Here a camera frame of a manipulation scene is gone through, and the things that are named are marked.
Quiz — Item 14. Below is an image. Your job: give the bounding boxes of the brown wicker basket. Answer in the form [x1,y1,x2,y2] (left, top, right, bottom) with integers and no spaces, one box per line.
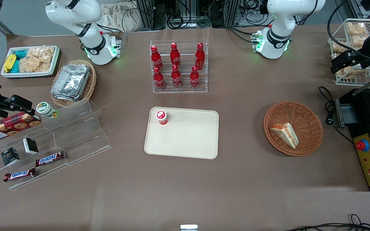
[263,101,324,157]

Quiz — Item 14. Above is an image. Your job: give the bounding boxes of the light wicker basket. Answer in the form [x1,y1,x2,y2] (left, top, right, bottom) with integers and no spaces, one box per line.
[50,59,97,108]

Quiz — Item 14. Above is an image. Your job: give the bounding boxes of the triangular wrapped sandwich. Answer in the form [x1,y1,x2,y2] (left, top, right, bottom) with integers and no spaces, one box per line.
[270,122,300,150]

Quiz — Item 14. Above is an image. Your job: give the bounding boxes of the beige plastic tray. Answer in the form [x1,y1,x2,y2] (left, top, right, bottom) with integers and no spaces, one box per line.
[144,107,220,160]

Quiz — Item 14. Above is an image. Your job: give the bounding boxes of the wrapped bread pack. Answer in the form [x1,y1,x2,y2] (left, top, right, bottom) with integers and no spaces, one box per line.
[336,66,370,79]
[349,35,370,48]
[346,22,368,36]
[331,41,348,54]

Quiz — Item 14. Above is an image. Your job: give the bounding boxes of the red tartan cookie box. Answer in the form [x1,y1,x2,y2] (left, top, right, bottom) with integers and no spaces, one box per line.
[0,111,42,144]

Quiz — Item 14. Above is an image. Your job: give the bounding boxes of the white rectangular snack bin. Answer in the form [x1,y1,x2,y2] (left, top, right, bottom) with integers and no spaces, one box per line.
[1,45,61,79]

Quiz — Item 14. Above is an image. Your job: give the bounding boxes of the green lidded white jar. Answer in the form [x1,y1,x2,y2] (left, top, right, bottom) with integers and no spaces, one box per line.
[36,101,59,119]

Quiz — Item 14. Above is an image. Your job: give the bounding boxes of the yellow snack packet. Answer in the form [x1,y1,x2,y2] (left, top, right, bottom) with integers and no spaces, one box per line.
[3,54,17,73]

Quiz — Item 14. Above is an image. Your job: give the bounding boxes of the small black carton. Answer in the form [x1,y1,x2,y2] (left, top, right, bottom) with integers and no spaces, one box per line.
[1,147,21,167]
[22,137,40,155]

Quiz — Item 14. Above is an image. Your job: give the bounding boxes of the clear bag of crackers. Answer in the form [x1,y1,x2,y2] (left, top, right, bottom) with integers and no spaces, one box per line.
[18,46,56,73]

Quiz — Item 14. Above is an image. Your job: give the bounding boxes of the teal snack packet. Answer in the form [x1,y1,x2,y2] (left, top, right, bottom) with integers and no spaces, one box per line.
[11,49,29,73]

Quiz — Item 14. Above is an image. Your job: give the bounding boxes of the black machine with yellow panel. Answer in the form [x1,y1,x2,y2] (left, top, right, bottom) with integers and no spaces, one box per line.
[335,87,370,192]

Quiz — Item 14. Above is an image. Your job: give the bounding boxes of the stacked foil containers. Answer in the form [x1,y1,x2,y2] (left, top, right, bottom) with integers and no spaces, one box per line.
[50,64,91,102]

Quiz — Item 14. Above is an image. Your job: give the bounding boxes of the snickers chocolate bar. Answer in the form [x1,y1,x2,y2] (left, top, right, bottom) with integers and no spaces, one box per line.
[3,167,37,183]
[35,150,66,167]

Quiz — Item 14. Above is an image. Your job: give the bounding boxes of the clear acrylic step display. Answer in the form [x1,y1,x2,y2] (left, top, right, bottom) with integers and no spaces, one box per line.
[0,98,112,191]

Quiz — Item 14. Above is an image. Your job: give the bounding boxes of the beige cloth bag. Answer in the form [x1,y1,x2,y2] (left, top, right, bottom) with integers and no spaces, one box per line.
[99,2,144,33]

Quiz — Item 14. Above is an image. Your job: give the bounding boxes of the red cola bottle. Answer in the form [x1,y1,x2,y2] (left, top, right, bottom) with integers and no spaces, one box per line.
[189,65,200,89]
[194,42,206,71]
[153,66,166,90]
[170,42,181,68]
[171,64,182,89]
[150,45,164,71]

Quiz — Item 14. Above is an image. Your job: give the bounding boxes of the red white yogurt cup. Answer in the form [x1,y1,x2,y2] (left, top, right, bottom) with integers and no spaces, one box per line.
[155,110,169,126]

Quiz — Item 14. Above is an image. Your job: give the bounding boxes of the clear acrylic bottle rack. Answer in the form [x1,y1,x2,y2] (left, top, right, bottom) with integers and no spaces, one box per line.
[149,39,209,94]

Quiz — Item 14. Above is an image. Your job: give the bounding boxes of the white wire rack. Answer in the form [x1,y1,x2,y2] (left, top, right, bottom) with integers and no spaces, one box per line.
[328,18,370,86]

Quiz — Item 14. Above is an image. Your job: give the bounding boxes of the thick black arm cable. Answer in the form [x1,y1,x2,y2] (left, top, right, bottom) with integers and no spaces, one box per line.
[327,0,370,62]

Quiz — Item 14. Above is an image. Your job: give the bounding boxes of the black power cable with plug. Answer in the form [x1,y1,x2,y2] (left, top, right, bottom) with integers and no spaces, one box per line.
[318,86,354,144]

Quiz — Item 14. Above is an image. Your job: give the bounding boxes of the aluminium frame rack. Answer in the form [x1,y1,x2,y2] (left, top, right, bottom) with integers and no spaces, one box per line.
[130,0,241,31]

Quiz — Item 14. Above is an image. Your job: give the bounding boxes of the black floor cables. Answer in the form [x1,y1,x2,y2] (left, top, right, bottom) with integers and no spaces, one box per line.
[282,214,370,231]

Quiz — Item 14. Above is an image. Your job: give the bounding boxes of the black coiled cables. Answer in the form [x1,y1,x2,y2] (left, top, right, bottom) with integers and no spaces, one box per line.
[165,0,212,29]

